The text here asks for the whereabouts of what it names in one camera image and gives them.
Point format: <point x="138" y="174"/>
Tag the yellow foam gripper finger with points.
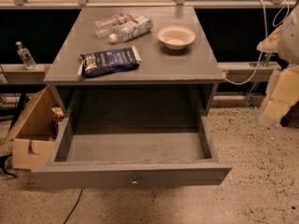
<point x="282" y="93"/>

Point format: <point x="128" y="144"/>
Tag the blue chip bag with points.
<point x="107" y="62"/>

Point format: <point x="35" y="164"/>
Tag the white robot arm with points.
<point x="284" y="41"/>

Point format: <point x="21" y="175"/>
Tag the open grey top drawer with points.
<point x="111" y="136"/>

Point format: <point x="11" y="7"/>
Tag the white paper bowl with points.
<point x="176" y="37"/>

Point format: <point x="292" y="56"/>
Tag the labelled plastic water bottle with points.
<point x="131" y="29"/>

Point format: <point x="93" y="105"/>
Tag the crushed clear plastic bottle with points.
<point x="106" y="26"/>

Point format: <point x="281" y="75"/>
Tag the open cardboard box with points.
<point x="31" y="139"/>

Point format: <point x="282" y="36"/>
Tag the standing small water bottle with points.
<point x="26" y="56"/>

